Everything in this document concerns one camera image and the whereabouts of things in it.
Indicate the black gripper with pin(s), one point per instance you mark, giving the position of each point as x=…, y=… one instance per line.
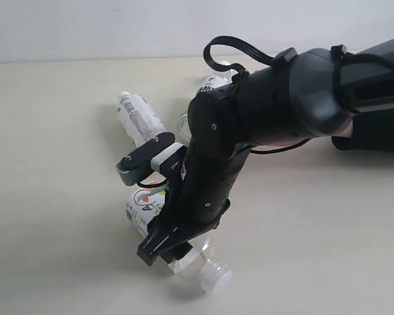
x=199, y=188

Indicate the clear bottle green lime label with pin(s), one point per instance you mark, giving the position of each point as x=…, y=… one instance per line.
x=209, y=82

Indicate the clear bottle white text label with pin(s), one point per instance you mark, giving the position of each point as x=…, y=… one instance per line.
x=138, y=118

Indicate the clear bottle floral label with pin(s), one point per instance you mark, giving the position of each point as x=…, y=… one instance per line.
x=200, y=263

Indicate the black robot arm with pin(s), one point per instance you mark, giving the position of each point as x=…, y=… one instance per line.
x=295, y=97

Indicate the wrist camera black grey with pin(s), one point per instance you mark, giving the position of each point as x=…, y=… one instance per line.
x=161, y=154

